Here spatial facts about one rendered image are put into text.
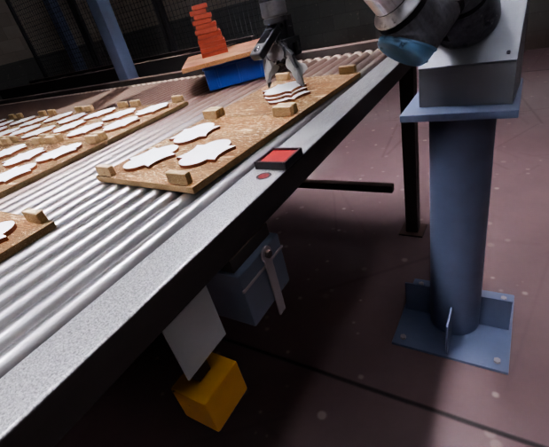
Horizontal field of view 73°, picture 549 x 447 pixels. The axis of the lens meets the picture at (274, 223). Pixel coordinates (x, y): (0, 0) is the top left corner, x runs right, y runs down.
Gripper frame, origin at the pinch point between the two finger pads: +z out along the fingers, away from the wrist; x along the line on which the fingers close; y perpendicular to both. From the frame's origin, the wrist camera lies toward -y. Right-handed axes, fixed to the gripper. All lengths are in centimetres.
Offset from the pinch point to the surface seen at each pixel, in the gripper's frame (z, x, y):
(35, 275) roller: 4, -21, -85
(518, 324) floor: 96, -66, 29
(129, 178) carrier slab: 2, -5, -59
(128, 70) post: -5, 184, 38
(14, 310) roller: 5, -28, -90
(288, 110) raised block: 0.6, -17.6, -17.6
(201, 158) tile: 1.4, -16.9, -46.6
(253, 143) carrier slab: 2.3, -21.4, -34.9
